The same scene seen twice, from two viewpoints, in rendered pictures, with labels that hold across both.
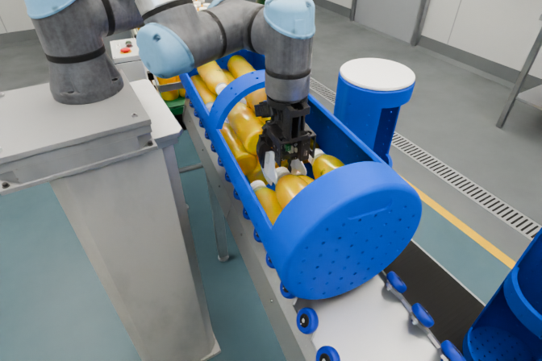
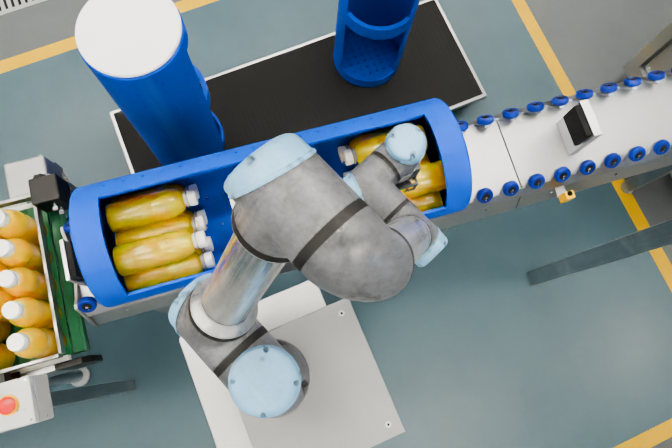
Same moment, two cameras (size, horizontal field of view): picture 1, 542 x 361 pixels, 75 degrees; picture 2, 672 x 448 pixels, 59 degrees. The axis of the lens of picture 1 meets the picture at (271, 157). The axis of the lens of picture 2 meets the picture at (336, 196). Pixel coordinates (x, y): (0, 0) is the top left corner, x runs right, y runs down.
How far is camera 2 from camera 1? 1.18 m
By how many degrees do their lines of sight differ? 55
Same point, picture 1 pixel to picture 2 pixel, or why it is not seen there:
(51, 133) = (363, 386)
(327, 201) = (464, 164)
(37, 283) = not seen: outside the picture
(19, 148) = (386, 406)
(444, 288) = (291, 69)
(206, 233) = (139, 335)
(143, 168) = not seen: hidden behind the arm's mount
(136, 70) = (42, 387)
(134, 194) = not seen: hidden behind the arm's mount
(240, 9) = (383, 181)
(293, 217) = (458, 189)
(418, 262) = (255, 80)
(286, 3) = (422, 145)
